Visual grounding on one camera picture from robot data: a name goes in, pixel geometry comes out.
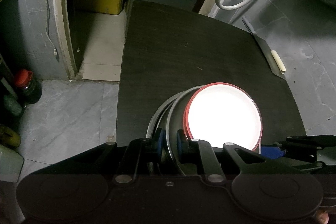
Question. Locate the red capped dark bottle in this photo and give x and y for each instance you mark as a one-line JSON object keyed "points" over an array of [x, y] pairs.
{"points": [[30, 88]]}

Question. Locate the deep steel bowl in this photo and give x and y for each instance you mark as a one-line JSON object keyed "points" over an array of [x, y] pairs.
{"points": [[174, 123]]}

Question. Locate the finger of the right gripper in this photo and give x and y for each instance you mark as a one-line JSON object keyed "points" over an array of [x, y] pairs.
{"points": [[291, 159]]}

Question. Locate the large steel plate front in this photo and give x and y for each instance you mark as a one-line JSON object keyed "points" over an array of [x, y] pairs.
{"points": [[155, 118]]}

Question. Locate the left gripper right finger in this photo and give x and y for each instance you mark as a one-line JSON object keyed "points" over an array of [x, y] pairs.
{"points": [[197, 155]]}

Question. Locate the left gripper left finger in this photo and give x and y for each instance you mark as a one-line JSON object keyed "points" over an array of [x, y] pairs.
{"points": [[140, 158]]}

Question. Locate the white ceramic bowl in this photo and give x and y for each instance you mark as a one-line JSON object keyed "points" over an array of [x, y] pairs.
{"points": [[223, 113]]}

